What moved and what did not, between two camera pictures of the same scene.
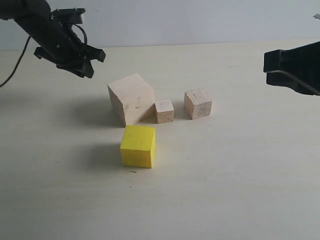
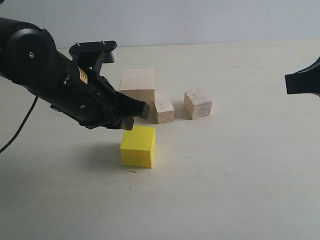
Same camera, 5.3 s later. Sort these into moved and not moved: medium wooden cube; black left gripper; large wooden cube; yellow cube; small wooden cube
Moved: large wooden cube; black left gripper
Not moved: yellow cube; medium wooden cube; small wooden cube
